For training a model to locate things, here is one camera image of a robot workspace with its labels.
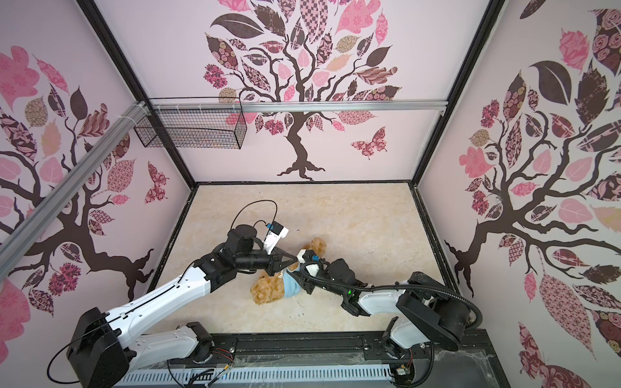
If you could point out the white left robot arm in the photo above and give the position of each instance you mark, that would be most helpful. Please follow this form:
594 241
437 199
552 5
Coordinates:
103 347

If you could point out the tan plush teddy bear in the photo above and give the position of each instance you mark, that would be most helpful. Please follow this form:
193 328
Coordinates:
269 289

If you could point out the black left corner frame post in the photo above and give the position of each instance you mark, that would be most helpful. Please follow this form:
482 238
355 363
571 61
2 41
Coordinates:
119 59

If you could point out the aluminium rail back wall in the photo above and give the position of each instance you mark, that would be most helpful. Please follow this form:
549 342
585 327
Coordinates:
302 107

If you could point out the black table edge rail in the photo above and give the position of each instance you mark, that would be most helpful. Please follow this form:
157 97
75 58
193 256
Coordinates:
473 364

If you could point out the aluminium rail left wall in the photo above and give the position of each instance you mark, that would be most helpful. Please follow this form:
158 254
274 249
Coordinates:
26 234

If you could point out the aluminium rail wall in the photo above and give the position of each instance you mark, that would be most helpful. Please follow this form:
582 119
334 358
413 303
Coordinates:
26 234
302 107

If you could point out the white vented cable duct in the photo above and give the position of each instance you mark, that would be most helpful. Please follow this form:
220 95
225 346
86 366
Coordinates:
257 376

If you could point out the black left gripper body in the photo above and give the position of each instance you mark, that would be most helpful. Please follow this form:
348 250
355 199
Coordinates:
254 261

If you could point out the black wire mesh basket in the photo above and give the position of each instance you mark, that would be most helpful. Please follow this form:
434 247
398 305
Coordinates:
194 123

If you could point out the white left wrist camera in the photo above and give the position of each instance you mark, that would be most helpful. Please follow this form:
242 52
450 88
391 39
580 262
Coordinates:
276 232

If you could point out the light blue fleece hoodie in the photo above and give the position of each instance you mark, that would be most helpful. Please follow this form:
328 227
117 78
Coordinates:
291 282

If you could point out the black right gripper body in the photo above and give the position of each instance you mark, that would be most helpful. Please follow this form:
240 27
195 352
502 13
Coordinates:
326 278

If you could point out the black corner frame post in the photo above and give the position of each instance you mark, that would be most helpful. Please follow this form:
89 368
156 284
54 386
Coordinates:
483 33
119 59

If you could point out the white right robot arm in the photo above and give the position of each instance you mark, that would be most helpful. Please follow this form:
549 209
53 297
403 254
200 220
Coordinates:
425 311

